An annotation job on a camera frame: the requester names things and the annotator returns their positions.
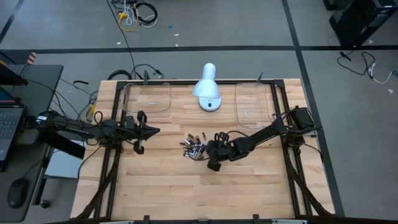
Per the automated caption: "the black computer mouse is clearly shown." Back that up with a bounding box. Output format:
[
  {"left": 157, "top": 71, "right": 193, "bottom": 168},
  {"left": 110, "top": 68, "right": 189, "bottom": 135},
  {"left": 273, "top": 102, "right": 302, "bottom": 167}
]
[{"left": 7, "top": 177, "right": 29, "bottom": 209}]

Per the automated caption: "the white cable with adapter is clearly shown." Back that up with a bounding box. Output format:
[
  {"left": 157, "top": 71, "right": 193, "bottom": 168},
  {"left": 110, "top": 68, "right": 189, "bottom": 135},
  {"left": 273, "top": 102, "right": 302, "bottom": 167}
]
[{"left": 368, "top": 62, "right": 398, "bottom": 85}]

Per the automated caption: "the black aluminium table frame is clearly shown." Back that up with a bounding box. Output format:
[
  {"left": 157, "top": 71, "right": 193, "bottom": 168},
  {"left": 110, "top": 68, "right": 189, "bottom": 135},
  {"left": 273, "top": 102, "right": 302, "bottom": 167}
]
[{"left": 73, "top": 79, "right": 335, "bottom": 224}]

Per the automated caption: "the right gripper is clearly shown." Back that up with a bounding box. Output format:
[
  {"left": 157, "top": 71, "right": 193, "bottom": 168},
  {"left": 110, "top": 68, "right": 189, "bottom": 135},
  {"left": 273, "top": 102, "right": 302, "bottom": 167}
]
[{"left": 205, "top": 136, "right": 240, "bottom": 172}]

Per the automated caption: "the white floor cable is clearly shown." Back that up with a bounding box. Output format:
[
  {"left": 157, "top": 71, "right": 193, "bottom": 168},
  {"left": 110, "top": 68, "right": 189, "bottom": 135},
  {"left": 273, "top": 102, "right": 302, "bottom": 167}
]
[{"left": 123, "top": 0, "right": 158, "bottom": 29}]

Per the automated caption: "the thick black looped cable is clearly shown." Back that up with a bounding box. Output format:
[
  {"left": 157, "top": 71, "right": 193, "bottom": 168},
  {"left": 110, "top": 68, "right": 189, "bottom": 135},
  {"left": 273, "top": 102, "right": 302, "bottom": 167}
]
[{"left": 107, "top": 63, "right": 165, "bottom": 81}]

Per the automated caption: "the black cable with plug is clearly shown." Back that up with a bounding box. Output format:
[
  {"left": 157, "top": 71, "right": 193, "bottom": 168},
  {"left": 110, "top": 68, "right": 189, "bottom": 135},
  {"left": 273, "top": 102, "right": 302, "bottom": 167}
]
[{"left": 337, "top": 50, "right": 376, "bottom": 76}]

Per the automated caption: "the black coiled cable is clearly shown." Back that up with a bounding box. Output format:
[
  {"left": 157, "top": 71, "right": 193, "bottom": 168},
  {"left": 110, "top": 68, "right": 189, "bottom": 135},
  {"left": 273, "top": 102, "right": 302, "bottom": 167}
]
[{"left": 133, "top": 2, "right": 159, "bottom": 26}]

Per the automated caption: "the white desk lamp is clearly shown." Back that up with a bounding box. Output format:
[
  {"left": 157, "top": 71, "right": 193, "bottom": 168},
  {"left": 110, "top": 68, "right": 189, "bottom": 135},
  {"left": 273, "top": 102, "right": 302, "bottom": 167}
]
[{"left": 192, "top": 63, "right": 222, "bottom": 113}]

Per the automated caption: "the black laptop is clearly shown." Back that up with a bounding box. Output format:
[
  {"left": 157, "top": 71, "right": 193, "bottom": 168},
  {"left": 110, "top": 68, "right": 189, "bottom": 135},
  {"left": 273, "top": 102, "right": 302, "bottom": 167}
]
[{"left": 0, "top": 86, "right": 26, "bottom": 162}]

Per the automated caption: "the yellow cable connector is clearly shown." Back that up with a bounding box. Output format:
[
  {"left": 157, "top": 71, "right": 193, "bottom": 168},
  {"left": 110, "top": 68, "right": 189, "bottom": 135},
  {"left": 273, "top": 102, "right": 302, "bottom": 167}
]
[{"left": 81, "top": 104, "right": 96, "bottom": 122}]

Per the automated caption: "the clear plastic bin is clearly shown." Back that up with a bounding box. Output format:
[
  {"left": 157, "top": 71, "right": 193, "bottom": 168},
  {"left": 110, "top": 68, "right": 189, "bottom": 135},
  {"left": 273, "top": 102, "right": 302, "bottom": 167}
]
[
  {"left": 234, "top": 82, "right": 272, "bottom": 129},
  {"left": 122, "top": 82, "right": 172, "bottom": 114}
]

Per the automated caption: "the black computer tower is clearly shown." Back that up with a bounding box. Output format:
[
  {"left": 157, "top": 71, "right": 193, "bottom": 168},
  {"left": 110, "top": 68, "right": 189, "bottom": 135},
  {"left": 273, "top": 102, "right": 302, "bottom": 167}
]
[{"left": 328, "top": 0, "right": 398, "bottom": 48}]

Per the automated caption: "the long black floor cable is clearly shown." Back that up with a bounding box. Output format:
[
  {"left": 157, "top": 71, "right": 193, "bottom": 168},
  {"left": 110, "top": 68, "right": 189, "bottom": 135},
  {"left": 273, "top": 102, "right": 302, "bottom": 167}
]
[{"left": 106, "top": 0, "right": 137, "bottom": 80}]

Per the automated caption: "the black cable bundle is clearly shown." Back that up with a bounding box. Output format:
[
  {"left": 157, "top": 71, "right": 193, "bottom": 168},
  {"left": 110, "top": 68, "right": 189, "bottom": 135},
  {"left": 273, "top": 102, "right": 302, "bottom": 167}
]
[{"left": 51, "top": 77, "right": 99, "bottom": 122}]

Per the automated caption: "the yellow floor cable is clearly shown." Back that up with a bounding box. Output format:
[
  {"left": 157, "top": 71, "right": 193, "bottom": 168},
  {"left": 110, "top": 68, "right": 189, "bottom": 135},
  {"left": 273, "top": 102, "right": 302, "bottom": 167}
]
[{"left": 118, "top": 11, "right": 140, "bottom": 32}]

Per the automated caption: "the white flat panel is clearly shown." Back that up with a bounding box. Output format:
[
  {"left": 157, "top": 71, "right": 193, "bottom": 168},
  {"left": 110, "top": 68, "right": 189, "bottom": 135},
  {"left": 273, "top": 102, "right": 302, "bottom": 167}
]
[{"left": 44, "top": 139, "right": 86, "bottom": 180}]

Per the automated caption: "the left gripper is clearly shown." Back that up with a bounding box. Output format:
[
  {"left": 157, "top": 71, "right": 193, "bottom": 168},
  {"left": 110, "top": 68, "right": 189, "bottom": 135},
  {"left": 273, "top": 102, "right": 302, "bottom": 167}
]
[{"left": 123, "top": 110, "right": 161, "bottom": 156}]

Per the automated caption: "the grey side desk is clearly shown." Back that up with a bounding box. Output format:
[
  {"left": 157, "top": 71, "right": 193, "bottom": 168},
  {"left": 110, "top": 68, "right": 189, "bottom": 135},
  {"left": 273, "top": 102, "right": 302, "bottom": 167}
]
[{"left": 0, "top": 63, "right": 65, "bottom": 223}]

